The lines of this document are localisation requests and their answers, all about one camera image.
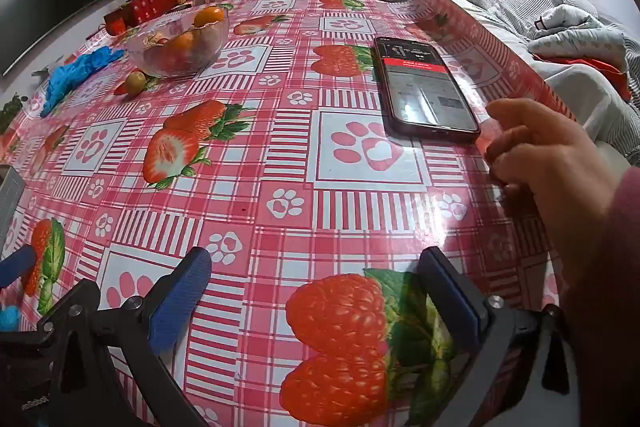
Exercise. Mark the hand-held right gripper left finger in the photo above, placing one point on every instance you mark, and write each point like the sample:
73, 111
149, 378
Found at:
181, 299

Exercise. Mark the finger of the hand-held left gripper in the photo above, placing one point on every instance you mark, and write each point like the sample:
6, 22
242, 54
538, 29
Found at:
15, 267

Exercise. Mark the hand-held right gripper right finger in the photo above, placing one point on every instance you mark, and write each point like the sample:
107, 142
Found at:
447, 302

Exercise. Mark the grey rectangular tray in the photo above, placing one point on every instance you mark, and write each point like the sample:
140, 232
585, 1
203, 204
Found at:
10, 194

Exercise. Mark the clear glass bowl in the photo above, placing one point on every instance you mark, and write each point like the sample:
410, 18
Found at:
150, 64

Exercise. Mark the person's right forearm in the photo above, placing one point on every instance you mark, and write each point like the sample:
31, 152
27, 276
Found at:
600, 307

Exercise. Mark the person's right hand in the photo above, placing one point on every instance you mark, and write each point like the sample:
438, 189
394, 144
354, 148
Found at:
545, 152

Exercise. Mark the red checked strawberry tablecloth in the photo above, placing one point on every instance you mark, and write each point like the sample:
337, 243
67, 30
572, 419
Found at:
280, 157

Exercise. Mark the blue rubber gloves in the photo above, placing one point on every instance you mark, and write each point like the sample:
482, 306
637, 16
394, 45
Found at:
75, 72

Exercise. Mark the black smartphone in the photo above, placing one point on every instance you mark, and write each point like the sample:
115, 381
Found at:
425, 87

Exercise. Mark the brown kiwi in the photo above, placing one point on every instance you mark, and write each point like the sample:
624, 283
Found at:
135, 83

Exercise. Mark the orange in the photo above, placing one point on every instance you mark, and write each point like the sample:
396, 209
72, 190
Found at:
209, 16
182, 45

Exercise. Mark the red cloth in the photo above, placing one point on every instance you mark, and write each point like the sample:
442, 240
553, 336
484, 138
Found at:
600, 69

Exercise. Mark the stack of red gift boxes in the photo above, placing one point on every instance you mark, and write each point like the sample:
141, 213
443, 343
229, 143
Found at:
150, 4

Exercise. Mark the white quilted blanket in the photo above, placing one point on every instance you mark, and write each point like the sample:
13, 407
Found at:
570, 29

